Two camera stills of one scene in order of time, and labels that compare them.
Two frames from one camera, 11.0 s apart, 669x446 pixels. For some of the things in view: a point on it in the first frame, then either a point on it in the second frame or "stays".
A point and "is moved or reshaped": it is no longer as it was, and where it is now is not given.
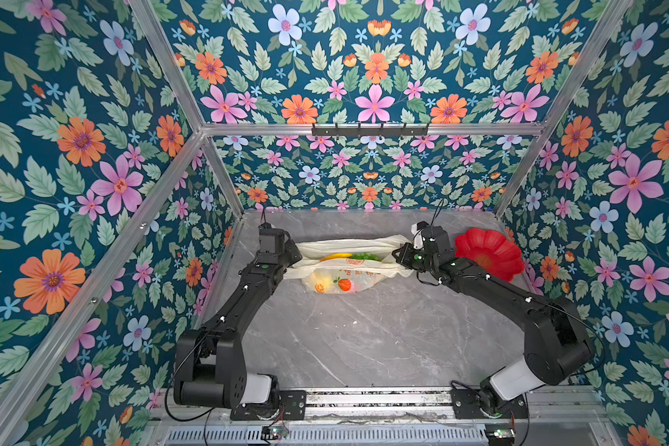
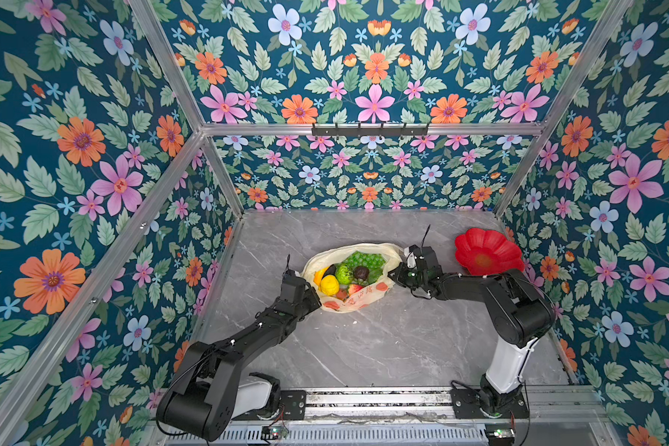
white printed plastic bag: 347,266 is moved or reshaped
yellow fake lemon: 335,255 → 329,285
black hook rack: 370,131 stays
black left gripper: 287,244 → 312,296
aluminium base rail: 204,417 stays
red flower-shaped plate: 491,250 stays
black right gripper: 404,259 → 399,277
